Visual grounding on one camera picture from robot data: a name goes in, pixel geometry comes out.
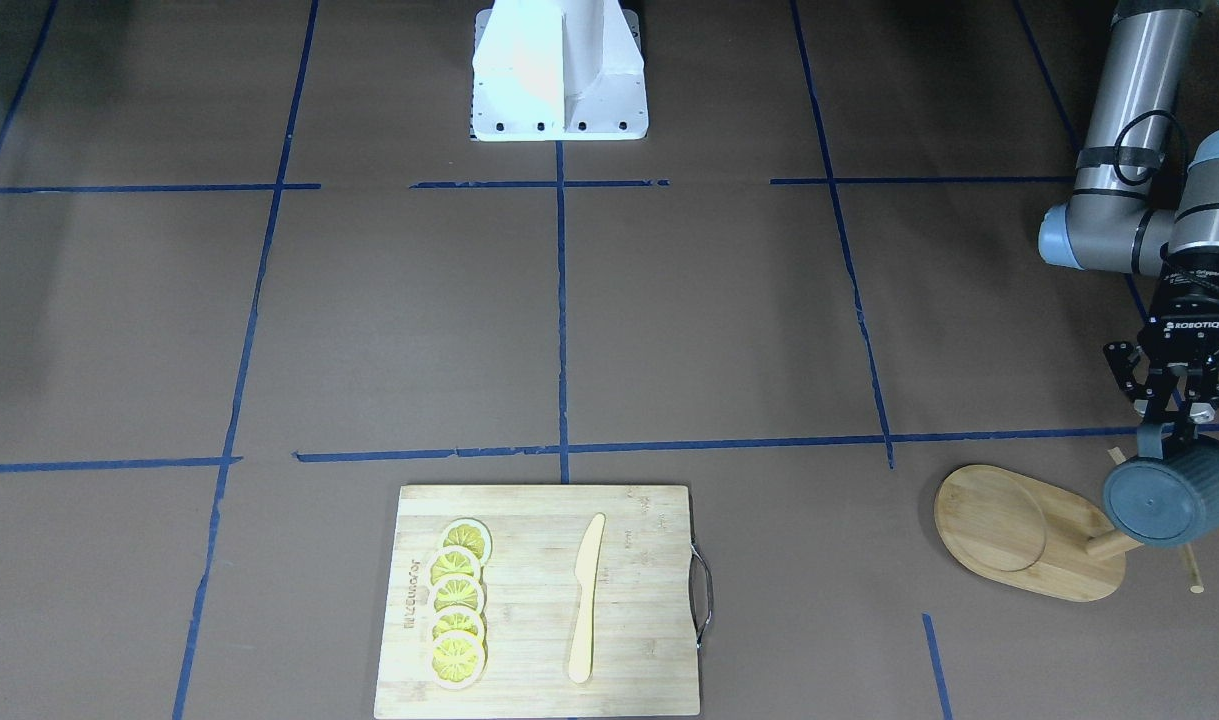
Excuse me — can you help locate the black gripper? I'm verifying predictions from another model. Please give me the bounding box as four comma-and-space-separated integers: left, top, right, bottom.
1103, 270, 1219, 451

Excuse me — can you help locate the dark teal mug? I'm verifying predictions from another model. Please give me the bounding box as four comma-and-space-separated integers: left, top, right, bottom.
1102, 422, 1219, 547

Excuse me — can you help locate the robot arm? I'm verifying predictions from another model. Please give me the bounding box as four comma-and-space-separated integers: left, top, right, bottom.
1039, 1, 1219, 459

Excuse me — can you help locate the wooden cup storage rack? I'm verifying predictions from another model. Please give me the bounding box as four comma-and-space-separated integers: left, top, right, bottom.
933, 464, 1203, 602

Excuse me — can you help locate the bamboo cutting board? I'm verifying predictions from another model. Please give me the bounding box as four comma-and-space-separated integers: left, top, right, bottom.
373, 484, 705, 719

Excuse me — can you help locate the yellow plastic knife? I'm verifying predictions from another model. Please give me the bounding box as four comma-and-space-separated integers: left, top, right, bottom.
564, 512, 606, 683

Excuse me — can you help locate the lemon slice five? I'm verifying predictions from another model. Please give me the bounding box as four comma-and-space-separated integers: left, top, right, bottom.
430, 630, 488, 691

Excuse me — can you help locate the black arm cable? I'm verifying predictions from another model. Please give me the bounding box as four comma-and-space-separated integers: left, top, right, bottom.
1113, 110, 1192, 186

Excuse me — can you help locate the white camera pole mount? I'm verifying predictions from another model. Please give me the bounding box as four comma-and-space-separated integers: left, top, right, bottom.
469, 1, 650, 143

